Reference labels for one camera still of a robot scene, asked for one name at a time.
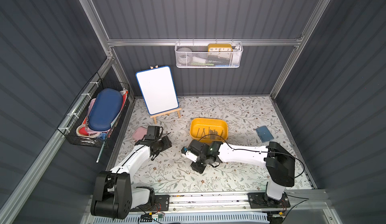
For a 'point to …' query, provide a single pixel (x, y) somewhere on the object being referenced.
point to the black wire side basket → (75, 125)
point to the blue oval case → (105, 108)
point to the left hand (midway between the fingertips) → (167, 144)
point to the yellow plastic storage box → (209, 129)
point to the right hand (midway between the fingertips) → (196, 163)
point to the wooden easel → (168, 113)
